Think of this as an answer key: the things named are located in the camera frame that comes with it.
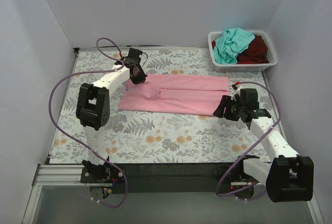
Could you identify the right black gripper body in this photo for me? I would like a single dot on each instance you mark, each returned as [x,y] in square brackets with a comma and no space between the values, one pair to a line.
[230,109]

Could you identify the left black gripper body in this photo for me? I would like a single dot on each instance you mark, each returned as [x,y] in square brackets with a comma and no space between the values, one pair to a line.
[138,76]

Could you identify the pink t shirt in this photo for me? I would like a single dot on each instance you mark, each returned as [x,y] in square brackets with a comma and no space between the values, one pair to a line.
[176,94]

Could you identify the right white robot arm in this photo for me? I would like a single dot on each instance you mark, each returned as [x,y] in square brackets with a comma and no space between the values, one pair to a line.
[271,161]

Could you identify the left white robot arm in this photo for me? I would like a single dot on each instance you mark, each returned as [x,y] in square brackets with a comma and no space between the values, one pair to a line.
[93,105]

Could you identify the white plastic basket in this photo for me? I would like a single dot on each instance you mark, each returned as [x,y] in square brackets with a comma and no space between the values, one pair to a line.
[271,55]

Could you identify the dark red t shirt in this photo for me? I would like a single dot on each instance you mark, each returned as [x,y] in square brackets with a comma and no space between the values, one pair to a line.
[255,54]

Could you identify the teal t shirt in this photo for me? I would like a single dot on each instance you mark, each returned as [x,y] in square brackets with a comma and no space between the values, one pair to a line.
[231,43]

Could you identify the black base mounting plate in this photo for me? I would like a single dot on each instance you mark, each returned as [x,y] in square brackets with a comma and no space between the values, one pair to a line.
[166,178]

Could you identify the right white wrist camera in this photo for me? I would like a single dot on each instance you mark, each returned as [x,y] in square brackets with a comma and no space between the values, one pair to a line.
[237,88]

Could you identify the aluminium frame rail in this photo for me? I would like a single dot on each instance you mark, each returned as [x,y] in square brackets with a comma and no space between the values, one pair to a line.
[50,175]

